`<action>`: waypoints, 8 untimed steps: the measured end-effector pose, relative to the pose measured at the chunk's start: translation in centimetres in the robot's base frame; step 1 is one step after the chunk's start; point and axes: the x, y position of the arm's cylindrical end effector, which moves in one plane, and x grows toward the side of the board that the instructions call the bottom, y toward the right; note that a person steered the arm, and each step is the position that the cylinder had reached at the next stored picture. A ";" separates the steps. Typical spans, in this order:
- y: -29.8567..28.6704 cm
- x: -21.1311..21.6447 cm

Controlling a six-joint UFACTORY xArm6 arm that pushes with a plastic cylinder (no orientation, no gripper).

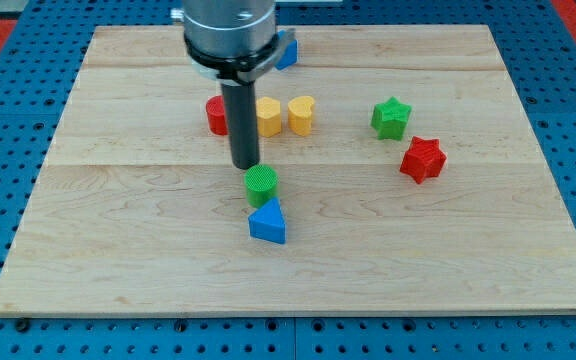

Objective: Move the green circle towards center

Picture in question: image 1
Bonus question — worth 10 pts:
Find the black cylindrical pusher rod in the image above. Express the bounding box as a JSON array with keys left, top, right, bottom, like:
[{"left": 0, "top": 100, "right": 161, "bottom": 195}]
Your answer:
[{"left": 221, "top": 83, "right": 260, "bottom": 170}]

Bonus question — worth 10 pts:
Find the green cylinder block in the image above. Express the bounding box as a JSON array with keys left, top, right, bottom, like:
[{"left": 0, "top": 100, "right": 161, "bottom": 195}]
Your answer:
[{"left": 244, "top": 164, "right": 279, "bottom": 208}]

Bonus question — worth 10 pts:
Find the blue block behind arm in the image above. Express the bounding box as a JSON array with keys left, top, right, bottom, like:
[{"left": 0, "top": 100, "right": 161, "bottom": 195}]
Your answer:
[{"left": 275, "top": 38, "right": 299, "bottom": 70}]

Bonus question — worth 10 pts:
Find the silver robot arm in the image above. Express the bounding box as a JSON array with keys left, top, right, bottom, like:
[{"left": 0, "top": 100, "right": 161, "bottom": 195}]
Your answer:
[{"left": 170, "top": 0, "right": 295, "bottom": 170}]

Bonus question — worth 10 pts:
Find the yellow pentagon block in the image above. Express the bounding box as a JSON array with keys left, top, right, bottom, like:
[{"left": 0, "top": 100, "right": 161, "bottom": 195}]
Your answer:
[{"left": 256, "top": 97, "right": 282, "bottom": 137}]

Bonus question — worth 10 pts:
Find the red cylinder block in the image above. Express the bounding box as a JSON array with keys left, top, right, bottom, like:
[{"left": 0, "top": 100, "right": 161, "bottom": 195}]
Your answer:
[{"left": 205, "top": 95, "right": 228, "bottom": 136}]

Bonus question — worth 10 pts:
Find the yellow heart block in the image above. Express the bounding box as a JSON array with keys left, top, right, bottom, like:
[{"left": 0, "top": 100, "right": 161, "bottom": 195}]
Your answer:
[{"left": 288, "top": 96, "right": 315, "bottom": 136}]

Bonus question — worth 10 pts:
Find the blue triangle block front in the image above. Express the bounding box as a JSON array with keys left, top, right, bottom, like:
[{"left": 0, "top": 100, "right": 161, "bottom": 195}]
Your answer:
[{"left": 248, "top": 197, "right": 286, "bottom": 244}]

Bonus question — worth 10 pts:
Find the green star block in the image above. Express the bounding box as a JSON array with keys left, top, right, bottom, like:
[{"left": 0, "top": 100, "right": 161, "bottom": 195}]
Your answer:
[{"left": 371, "top": 97, "right": 412, "bottom": 141}]

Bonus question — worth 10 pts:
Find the red star block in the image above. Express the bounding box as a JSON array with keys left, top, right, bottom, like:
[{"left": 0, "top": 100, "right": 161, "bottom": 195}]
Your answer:
[{"left": 399, "top": 136, "right": 447, "bottom": 184}]

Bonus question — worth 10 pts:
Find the wooden board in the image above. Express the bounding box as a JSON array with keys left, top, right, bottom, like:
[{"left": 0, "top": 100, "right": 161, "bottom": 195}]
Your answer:
[{"left": 0, "top": 25, "right": 576, "bottom": 318}]

